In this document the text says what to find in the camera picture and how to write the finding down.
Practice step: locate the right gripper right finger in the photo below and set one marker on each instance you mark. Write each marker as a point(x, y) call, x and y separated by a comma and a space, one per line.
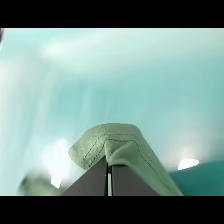
point(128, 182)

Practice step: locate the pale green garment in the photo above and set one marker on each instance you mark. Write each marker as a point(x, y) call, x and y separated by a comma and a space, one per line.
point(126, 143)

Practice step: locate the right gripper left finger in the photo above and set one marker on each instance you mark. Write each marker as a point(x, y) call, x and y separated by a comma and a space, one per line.
point(91, 182)

